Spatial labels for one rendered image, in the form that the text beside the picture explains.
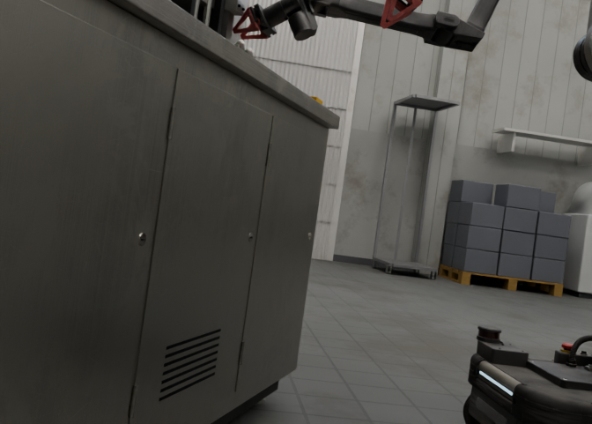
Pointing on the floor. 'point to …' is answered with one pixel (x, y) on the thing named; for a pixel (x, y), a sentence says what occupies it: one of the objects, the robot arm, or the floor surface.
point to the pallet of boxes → (505, 237)
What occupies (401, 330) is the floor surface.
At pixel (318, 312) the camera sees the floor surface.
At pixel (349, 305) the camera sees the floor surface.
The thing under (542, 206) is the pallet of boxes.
